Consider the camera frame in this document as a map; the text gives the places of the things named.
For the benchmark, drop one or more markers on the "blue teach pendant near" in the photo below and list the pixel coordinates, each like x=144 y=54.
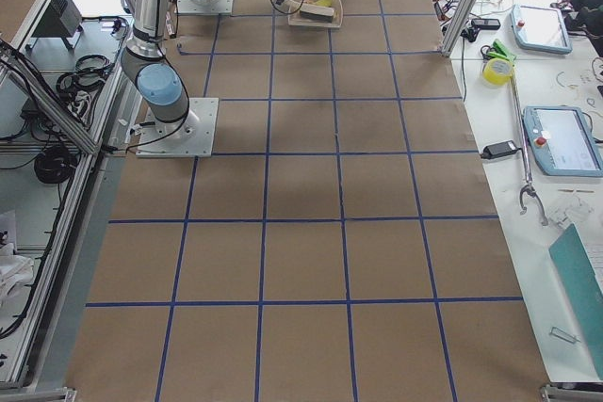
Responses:
x=561 y=141

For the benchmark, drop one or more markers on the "black power adapter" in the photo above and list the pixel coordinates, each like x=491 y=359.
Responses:
x=499 y=150

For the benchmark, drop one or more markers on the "metal reach grabber tool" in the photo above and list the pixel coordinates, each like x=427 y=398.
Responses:
x=527 y=190

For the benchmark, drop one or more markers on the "blue teach pendant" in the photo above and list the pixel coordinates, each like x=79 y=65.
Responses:
x=561 y=141
x=540 y=29

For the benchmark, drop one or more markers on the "green plastic clamp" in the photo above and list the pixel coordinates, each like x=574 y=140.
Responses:
x=497 y=50

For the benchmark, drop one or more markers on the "blue teach pendant far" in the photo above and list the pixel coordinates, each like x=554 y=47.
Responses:
x=540 y=29

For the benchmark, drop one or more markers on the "yellow tape roll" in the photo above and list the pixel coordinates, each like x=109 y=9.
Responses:
x=497 y=71

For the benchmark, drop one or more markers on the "grey electrical box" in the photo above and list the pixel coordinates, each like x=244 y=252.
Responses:
x=63 y=20

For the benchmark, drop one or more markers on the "white hand brush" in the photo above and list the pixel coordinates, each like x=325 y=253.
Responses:
x=313 y=12

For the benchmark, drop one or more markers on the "teal notebook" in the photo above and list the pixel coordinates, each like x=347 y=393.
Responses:
x=583 y=287

